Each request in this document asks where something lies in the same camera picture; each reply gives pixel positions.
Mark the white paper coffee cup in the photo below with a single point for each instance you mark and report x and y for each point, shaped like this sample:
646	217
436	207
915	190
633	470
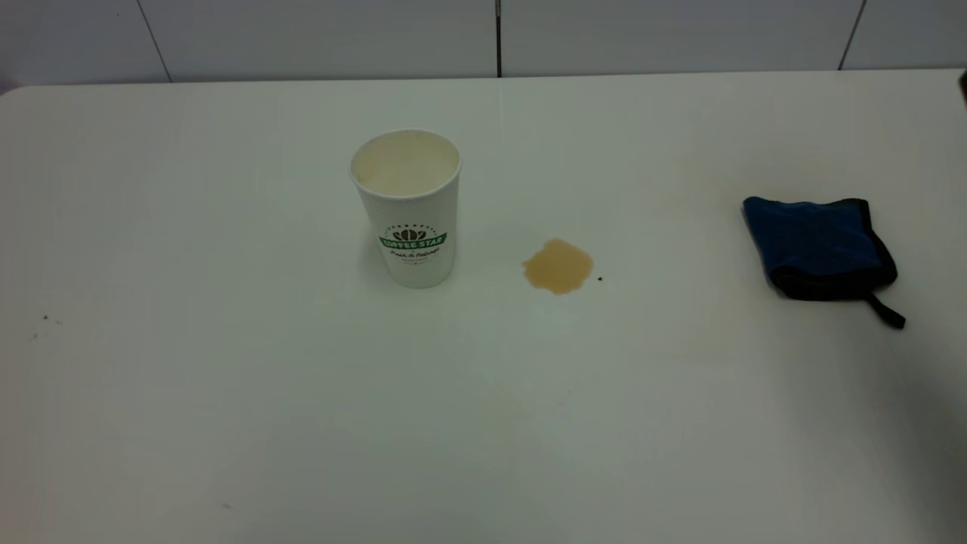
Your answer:
415	219

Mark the blue cloth with black trim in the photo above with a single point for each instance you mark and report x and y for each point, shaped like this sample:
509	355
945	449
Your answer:
820	242

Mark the brown coffee spill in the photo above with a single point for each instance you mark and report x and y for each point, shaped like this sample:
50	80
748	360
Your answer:
559	266

